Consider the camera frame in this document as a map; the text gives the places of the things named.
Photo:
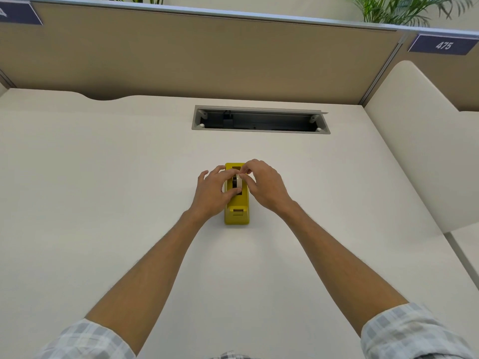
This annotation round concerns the person's left hand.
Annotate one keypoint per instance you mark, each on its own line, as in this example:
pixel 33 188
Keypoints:
pixel 211 194

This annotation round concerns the person's right hand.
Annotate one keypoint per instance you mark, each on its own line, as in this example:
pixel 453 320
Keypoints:
pixel 269 186

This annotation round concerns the black dispenser spindle hub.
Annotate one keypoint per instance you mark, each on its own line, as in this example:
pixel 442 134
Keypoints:
pixel 235 183

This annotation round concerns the cream tape roll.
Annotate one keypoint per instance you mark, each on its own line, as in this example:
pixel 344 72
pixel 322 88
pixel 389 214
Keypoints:
pixel 238 177

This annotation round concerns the yellow tape dispenser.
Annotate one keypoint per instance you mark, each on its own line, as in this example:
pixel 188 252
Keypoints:
pixel 235 220

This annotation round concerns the person's left forearm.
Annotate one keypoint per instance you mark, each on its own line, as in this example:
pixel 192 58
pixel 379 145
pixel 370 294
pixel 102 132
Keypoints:
pixel 149 280

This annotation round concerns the person's right forearm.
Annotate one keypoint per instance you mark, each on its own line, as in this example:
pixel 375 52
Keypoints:
pixel 336 272

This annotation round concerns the wide beige partition panel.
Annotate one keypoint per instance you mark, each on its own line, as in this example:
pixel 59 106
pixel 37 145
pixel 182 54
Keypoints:
pixel 187 52

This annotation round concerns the large cream side divider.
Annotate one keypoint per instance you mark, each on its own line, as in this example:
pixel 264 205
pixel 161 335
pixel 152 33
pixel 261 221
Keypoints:
pixel 415 138

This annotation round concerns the grey plaid shirt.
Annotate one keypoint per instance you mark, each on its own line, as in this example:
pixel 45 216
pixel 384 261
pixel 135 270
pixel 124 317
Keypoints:
pixel 404 332

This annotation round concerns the green palm plant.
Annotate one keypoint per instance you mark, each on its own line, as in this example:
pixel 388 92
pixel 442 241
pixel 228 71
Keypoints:
pixel 385 14

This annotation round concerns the navy number label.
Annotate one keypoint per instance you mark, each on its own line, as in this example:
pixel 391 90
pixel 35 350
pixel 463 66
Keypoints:
pixel 18 14
pixel 441 44

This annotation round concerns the narrow beige partition panel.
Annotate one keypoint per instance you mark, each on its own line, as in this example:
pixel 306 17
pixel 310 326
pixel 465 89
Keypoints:
pixel 467 82

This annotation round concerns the small cream side divider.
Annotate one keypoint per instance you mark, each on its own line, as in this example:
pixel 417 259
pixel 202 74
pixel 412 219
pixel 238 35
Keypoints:
pixel 2 89

